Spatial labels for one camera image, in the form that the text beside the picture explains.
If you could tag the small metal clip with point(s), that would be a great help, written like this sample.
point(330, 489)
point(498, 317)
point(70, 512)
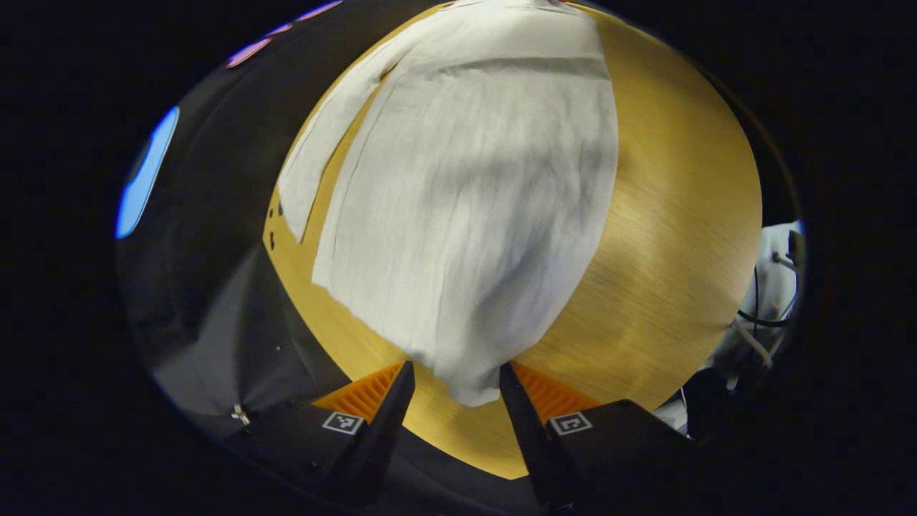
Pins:
point(240, 414)

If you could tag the black backdrop cloth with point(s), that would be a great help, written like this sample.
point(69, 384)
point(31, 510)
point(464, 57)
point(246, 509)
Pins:
point(215, 236)

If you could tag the white jeans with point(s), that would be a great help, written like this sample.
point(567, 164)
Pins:
point(473, 215)

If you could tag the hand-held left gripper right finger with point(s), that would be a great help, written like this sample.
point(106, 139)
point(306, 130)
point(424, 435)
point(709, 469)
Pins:
point(526, 437)

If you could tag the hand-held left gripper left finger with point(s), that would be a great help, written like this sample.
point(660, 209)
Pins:
point(376, 437)

